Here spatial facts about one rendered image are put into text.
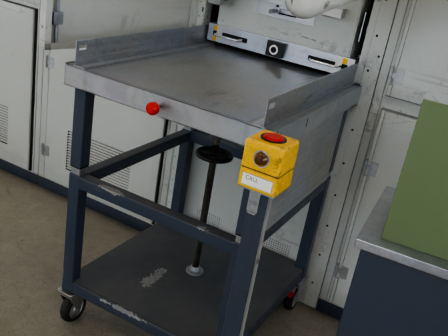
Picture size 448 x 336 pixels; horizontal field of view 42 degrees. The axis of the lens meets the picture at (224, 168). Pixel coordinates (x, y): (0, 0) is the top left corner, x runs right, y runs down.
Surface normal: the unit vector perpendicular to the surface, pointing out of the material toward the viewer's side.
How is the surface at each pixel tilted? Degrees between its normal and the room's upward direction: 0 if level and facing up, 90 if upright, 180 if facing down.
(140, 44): 90
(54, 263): 0
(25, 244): 0
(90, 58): 90
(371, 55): 90
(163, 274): 0
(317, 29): 90
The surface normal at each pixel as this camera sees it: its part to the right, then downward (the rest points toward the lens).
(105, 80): -0.48, 0.26
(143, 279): 0.16, -0.91
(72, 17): 0.75, 0.36
